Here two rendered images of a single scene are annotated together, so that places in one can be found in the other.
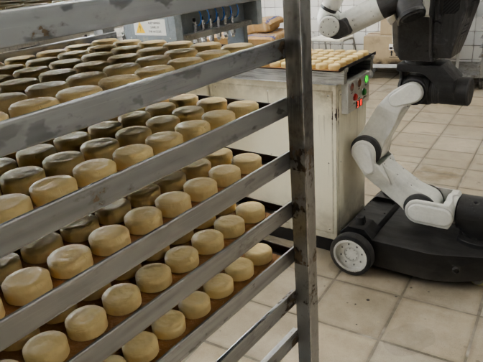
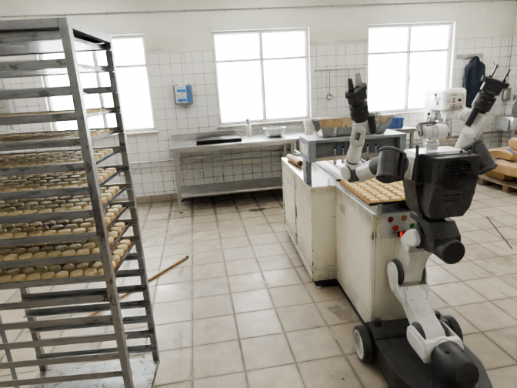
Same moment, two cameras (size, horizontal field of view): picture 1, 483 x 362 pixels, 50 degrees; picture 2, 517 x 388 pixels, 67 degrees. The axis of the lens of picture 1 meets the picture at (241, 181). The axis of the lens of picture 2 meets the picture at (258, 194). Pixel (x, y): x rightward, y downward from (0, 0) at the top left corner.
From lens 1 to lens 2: 158 cm
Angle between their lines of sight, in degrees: 46
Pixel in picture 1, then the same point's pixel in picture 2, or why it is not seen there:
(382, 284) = (368, 377)
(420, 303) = not seen: outside the picture
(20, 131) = not seen: outside the picture
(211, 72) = (45, 193)
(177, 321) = (46, 275)
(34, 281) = not seen: outside the picture
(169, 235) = (25, 241)
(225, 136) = (54, 215)
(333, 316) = (310, 372)
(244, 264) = (90, 272)
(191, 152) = (35, 217)
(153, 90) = (17, 195)
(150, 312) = (17, 262)
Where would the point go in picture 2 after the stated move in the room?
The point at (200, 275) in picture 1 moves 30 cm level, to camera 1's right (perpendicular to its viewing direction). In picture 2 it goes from (42, 261) to (67, 285)
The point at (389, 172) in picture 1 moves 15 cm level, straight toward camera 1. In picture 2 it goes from (407, 296) to (385, 303)
